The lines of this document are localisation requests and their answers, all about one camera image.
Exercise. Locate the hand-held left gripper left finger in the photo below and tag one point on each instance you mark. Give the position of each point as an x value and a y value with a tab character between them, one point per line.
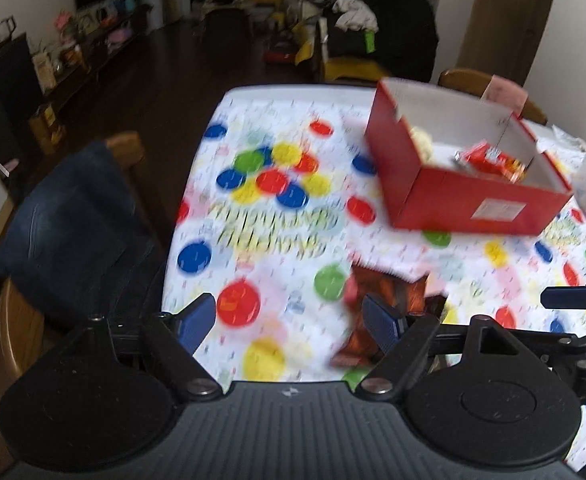
198	320

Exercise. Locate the dark blue cloth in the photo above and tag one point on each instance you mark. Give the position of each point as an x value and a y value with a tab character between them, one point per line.
73	240

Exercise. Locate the white cloth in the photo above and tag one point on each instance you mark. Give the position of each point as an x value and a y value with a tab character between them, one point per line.
355	15

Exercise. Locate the dark side table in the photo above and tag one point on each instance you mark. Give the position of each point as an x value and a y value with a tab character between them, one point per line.
225	22

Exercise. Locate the red cardboard box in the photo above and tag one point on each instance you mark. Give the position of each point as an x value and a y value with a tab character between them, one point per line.
438	200

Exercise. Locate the brown orange snack packet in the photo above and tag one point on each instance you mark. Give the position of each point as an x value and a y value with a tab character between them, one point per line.
373	280

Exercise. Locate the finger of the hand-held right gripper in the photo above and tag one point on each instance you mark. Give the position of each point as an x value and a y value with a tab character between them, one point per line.
563	296
563	346

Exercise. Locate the wooden pillar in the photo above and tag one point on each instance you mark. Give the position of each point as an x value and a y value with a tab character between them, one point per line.
508	15

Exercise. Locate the black cabinet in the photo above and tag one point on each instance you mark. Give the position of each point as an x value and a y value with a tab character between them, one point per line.
3	95

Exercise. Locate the red snack bag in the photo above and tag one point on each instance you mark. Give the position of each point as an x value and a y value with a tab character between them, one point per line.
493	160

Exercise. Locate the low wooden shelf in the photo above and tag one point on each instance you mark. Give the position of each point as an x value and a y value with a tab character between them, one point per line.
93	67

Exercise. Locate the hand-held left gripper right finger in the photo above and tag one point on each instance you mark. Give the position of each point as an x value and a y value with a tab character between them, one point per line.
380	322

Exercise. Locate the balloon print tablecloth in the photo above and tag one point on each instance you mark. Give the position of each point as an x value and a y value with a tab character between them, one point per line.
273	270

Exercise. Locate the black armchair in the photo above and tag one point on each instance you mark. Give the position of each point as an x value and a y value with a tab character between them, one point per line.
408	25

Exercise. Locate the wooden chair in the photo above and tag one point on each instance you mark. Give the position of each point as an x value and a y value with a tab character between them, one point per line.
465	81
18	330

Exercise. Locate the yellow stool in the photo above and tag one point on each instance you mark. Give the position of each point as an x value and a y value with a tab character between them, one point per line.
353	67

